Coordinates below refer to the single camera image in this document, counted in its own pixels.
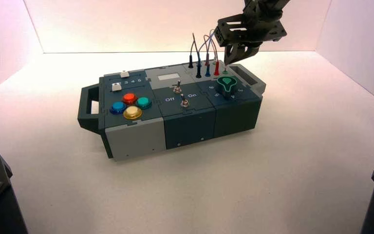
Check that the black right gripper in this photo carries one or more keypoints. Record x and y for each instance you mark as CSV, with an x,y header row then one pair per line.
x,y
254,32

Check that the green and black rotary knob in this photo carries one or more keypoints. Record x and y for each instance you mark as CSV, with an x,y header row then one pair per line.
x,y
227,86

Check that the white rectangular display window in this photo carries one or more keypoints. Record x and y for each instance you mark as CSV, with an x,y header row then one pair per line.
x,y
169,77

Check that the grey and teal control box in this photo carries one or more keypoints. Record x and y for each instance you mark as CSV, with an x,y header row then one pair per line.
x,y
187,124

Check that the green round push button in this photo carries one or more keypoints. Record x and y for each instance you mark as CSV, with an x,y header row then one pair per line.
x,y
143,102

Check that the white slider knob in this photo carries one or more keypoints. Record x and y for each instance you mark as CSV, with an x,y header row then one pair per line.
x,y
116,87
124,74

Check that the red round push button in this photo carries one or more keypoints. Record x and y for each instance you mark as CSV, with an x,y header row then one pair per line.
x,y
129,98

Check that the yellow round push button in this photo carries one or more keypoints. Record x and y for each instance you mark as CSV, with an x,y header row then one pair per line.
x,y
132,113

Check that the blue round push button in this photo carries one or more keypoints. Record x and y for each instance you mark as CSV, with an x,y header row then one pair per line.
x,y
118,107

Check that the metal toggle switch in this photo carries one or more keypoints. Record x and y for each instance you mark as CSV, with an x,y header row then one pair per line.
x,y
177,87
184,103

